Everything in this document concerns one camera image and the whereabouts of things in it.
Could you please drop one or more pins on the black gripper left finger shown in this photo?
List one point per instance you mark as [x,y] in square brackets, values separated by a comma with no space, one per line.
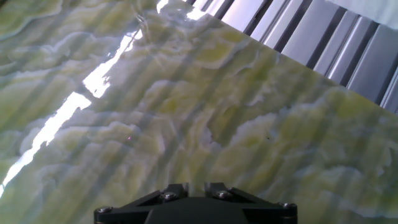
[136,207]

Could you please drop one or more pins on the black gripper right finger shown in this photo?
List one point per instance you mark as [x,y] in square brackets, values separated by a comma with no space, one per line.
[258,208]

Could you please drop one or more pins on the green marble pattern mat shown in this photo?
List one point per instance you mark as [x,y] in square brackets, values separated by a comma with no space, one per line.
[217,109]

